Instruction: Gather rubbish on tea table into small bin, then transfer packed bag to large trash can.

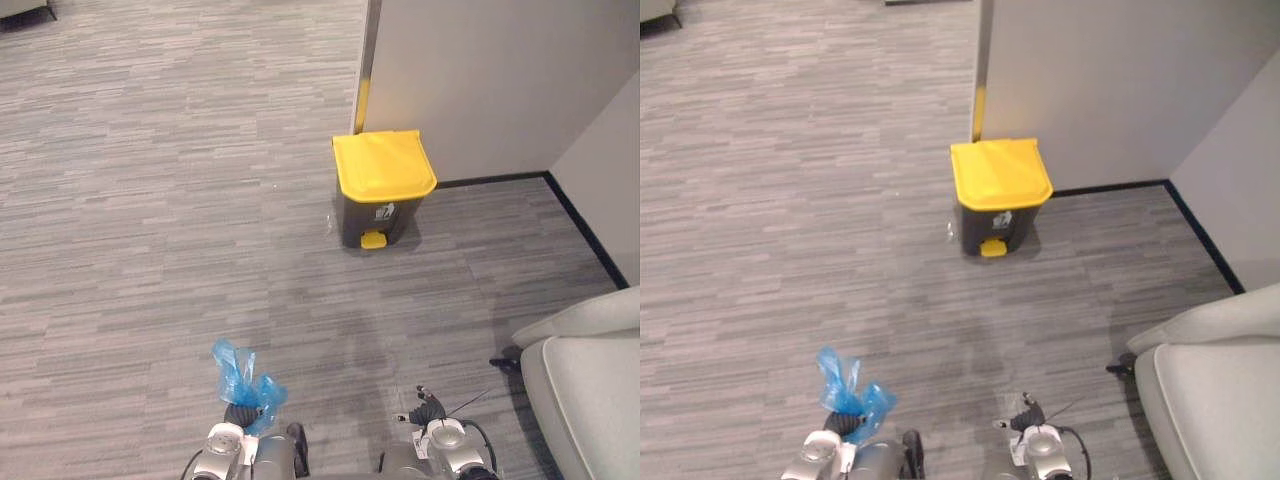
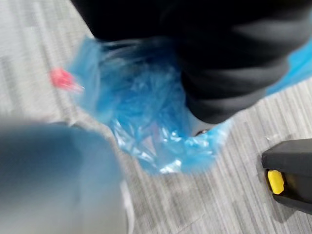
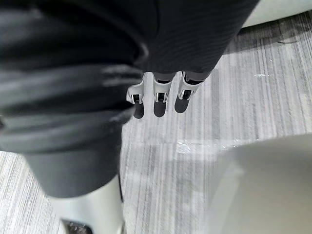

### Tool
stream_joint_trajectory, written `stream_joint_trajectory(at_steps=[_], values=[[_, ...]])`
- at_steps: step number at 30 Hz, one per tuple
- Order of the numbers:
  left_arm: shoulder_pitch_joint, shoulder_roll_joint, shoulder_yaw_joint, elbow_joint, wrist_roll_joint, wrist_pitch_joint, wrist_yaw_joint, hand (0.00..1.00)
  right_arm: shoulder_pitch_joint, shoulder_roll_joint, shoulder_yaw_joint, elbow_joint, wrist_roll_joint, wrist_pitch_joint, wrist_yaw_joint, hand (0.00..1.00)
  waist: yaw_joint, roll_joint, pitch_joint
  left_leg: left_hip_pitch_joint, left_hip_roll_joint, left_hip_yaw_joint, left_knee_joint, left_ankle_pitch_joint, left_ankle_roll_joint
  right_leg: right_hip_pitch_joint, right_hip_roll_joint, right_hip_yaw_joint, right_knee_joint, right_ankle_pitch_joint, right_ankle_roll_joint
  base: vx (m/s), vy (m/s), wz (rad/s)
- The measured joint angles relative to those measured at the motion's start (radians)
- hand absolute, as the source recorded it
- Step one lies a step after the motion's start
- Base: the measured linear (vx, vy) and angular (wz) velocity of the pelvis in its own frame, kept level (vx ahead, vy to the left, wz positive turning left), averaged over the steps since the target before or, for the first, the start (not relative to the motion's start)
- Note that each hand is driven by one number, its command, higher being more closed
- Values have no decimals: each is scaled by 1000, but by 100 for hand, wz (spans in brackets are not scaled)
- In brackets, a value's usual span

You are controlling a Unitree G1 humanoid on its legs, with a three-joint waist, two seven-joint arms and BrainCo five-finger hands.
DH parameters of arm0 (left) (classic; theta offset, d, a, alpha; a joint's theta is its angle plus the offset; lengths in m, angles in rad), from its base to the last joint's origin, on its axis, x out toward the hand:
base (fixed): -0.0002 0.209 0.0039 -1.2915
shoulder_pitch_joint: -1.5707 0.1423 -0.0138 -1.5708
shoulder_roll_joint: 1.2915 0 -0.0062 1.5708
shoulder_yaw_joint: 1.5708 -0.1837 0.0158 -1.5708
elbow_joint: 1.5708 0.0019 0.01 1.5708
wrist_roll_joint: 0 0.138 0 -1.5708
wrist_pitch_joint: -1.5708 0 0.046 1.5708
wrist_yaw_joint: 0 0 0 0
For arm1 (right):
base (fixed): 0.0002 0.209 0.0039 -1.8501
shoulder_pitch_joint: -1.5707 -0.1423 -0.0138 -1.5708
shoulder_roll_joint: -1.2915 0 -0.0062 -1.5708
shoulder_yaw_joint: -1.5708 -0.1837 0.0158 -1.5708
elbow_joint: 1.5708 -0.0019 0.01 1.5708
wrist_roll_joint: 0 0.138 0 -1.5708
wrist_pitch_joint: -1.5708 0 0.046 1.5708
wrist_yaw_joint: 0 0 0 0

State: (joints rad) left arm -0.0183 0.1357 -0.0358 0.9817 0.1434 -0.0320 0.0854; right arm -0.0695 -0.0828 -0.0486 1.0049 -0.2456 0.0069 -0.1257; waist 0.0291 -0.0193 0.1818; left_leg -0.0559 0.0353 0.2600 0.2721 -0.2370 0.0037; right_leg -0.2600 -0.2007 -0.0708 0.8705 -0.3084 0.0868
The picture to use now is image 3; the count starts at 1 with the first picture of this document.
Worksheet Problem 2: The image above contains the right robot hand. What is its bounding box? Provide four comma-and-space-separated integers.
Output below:
0, 0, 259, 234

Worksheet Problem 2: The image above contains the white rounded furniture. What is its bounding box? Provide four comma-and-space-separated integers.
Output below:
240, 0, 312, 29

